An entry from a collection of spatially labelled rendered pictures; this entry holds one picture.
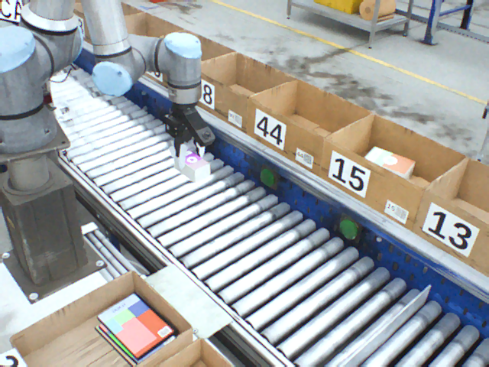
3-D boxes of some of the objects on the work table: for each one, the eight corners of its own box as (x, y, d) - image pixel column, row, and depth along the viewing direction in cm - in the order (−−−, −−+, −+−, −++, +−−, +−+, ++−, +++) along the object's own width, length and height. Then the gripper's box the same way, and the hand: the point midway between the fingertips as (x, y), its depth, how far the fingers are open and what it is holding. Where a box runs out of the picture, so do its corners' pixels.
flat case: (137, 362, 129) (137, 358, 128) (97, 319, 139) (96, 316, 138) (178, 332, 137) (178, 329, 136) (136, 294, 147) (136, 290, 146)
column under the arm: (30, 305, 146) (3, 219, 127) (-2, 257, 162) (-29, 174, 143) (108, 266, 161) (93, 182, 142) (71, 225, 176) (54, 144, 157)
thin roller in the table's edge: (92, 235, 175) (91, 232, 174) (134, 281, 158) (134, 277, 157) (87, 238, 174) (85, 234, 173) (129, 284, 157) (128, 280, 156)
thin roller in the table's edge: (98, 232, 177) (98, 228, 175) (141, 277, 160) (141, 274, 159) (93, 235, 175) (92, 231, 174) (136, 280, 159) (136, 276, 158)
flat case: (141, 370, 128) (140, 367, 127) (98, 329, 138) (98, 325, 138) (180, 340, 137) (180, 336, 136) (137, 302, 147) (137, 299, 146)
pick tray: (16, 361, 130) (7, 337, 125) (135, 291, 153) (132, 267, 147) (68, 439, 114) (59, 417, 108) (195, 350, 136) (194, 326, 130)
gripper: (192, 86, 143) (193, 150, 155) (154, 98, 136) (160, 164, 148) (211, 96, 138) (211, 161, 150) (173, 109, 131) (176, 177, 143)
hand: (191, 164), depth 147 cm, fingers closed on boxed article, 6 cm apart
